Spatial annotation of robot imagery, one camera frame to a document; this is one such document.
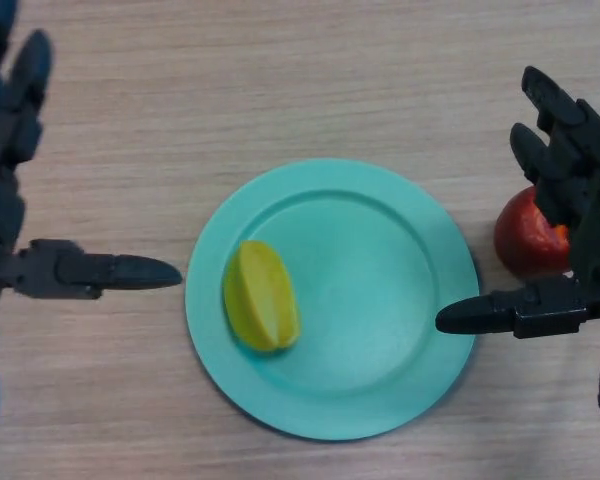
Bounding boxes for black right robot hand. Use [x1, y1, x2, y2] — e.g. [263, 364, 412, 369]
[434, 65, 600, 340]

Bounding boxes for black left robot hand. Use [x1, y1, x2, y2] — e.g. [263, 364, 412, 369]
[0, 0, 184, 321]

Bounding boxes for yellow starfruit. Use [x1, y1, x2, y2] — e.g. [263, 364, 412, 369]
[222, 239, 301, 354]

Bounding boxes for green round plate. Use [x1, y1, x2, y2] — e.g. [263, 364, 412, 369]
[184, 158, 481, 442]

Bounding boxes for red apple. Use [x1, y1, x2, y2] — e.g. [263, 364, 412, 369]
[493, 185, 574, 276]

